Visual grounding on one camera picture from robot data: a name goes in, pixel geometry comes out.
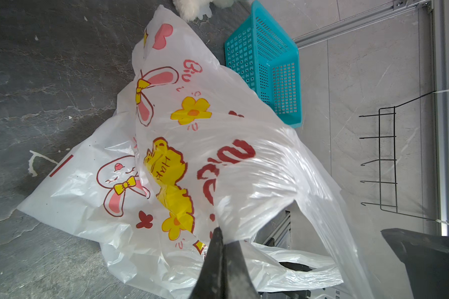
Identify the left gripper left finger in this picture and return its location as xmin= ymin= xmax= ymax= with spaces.
xmin=190 ymin=227 xmax=225 ymax=299

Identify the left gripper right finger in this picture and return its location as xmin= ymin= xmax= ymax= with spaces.
xmin=223 ymin=241 xmax=260 ymax=299

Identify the black wire hook rack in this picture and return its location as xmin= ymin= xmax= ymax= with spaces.
xmin=359 ymin=90 xmax=442 ymax=224

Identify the teal plastic basket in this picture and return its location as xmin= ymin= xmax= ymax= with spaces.
xmin=224 ymin=1 xmax=303 ymax=128

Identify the white plush bear toy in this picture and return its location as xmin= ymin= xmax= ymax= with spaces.
xmin=172 ymin=0 xmax=235 ymax=22

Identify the white printed plastic bag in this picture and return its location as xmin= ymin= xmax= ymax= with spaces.
xmin=18 ymin=6 xmax=373 ymax=299

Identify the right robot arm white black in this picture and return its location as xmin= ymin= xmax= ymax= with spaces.
xmin=381 ymin=228 xmax=449 ymax=299

